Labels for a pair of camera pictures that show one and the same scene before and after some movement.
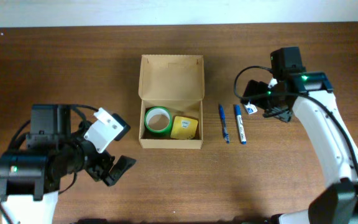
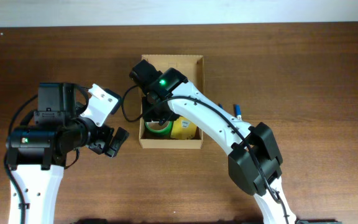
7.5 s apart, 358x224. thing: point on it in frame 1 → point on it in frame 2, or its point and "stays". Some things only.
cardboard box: (175, 82) stays
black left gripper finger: (120, 167) → (119, 137)
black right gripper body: (260, 97) → (156, 114)
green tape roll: (158, 120) stays
